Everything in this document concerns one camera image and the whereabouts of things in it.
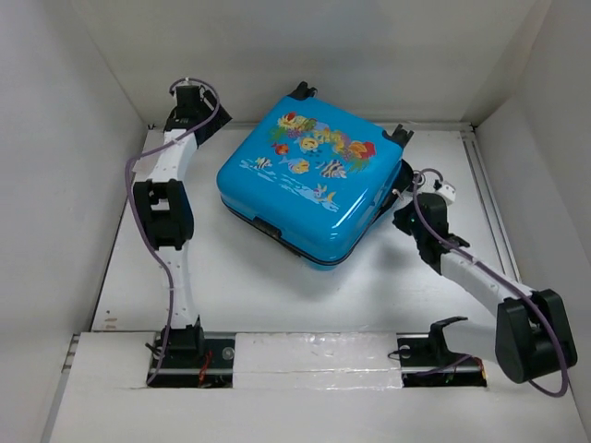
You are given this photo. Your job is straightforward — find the blue kids suitcase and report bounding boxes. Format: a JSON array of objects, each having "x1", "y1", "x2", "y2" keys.
[{"x1": 216, "y1": 81, "x2": 414, "y2": 269}]

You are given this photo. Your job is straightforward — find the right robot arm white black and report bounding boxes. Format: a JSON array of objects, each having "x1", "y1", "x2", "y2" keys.
[{"x1": 393, "y1": 193, "x2": 578, "y2": 396}]

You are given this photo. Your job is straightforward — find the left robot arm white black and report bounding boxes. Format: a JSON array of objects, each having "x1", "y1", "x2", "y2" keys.
[{"x1": 126, "y1": 78, "x2": 231, "y2": 369}]

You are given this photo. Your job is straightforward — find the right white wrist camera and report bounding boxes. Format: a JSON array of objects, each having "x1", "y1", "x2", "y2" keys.
[{"x1": 433, "y1": 180, "x2": 456, "y2": 205}]

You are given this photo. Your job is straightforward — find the aluminium frame rail right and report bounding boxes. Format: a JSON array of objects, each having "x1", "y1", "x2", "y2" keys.
[{"x1": 460, "y1": 125, "x2": 522, "y2": 282}]

